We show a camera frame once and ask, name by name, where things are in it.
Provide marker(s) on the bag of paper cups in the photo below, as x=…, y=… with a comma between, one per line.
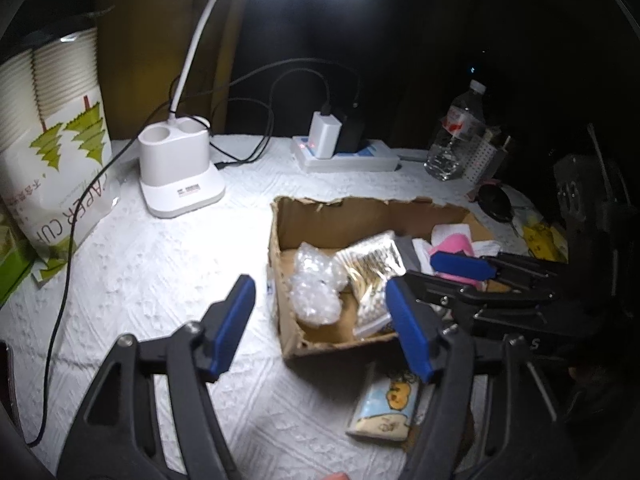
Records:
x=55, y=150

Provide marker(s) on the green paper bag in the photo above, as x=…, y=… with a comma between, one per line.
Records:
x=12, y=260

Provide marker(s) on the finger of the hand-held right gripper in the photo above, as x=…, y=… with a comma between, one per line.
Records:
x=450, y=294
x=462, y=266

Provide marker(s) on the clear bubble wrap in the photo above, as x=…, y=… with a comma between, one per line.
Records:
x=317, y=285

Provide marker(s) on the cartoon print tissue pack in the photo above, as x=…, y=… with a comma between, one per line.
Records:
x=387, y=405

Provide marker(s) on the white charger plug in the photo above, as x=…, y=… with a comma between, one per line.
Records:
x=325, y=135

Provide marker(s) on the black power adapter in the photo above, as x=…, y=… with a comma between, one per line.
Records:
x=352, y=132

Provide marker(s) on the cardboard box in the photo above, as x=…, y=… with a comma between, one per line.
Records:
x=320, y=225

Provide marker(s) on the white power strip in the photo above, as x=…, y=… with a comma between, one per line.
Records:
x=360, y=160

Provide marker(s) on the white desk lamp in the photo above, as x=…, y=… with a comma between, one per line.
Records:
x=175, y=175

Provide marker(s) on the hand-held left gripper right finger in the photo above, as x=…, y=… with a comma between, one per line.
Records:
x=410, y=330

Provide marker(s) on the gold beaded plastic packet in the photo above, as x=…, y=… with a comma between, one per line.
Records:
x=370, y=270

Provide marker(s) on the clear water bottle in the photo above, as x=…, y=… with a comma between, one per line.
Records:
x=455, y=135

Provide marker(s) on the white towel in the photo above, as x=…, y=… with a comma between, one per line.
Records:
x=445, y=234

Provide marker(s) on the pink soft item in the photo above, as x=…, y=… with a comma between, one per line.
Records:
x=452, y=245

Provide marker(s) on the person's left hand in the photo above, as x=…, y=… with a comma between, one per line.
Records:
x=340, y=476

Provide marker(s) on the white patterned tablecloth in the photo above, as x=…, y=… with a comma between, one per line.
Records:
x=175, y=270

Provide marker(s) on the yellow packet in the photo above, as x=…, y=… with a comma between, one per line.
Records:
x=542, y=240

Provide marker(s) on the white perforated container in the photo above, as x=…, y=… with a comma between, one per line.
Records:
x=487, y=160

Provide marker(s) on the yellow curtain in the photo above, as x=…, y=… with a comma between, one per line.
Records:
x=145, y=35

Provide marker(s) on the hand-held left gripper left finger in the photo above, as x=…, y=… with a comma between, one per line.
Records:
x=232, y=325

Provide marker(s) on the black round object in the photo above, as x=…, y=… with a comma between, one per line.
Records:
x=495, y=202

